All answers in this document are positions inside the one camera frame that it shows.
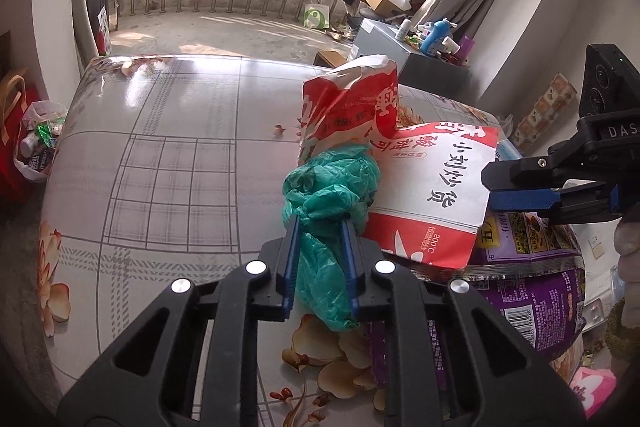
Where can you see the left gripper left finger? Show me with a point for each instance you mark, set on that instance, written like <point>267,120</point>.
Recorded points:
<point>276,297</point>

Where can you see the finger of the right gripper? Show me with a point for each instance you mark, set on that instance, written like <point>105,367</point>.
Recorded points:
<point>522,201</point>
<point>531,173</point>

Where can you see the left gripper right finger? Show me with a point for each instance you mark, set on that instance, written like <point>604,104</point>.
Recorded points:
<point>358,257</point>

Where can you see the green plastic bag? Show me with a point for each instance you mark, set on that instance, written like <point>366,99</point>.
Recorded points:
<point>337,184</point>

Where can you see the purple snack bag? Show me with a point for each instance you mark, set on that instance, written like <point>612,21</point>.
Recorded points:
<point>530,270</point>

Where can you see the red white paper bag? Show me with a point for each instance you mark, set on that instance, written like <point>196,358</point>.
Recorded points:
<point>430,200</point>

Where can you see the white trash bag with bottles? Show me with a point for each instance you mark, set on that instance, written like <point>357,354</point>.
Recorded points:
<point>40,130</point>

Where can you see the white gloved right hand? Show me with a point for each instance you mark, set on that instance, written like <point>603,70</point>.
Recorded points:
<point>626,243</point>

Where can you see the patterned paper roll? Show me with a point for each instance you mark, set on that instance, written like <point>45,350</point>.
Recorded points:
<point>550,105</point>

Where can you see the purple bottle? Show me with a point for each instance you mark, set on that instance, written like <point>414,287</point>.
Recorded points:
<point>465,47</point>

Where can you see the floral plastic tablecloth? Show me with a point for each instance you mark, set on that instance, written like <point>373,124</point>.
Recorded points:
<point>166,183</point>

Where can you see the grey cabinet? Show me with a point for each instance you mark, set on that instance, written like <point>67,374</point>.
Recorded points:
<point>414,69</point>

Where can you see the blue detergent bottle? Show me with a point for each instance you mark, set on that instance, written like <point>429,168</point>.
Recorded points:
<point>439,31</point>

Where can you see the green white shopping bag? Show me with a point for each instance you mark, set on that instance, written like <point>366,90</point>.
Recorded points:
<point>316,16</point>

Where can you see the cardboard box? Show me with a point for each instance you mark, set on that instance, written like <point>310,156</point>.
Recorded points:
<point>384,8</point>

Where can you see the red shopping bag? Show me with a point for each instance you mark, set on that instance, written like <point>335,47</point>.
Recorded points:
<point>15,99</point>

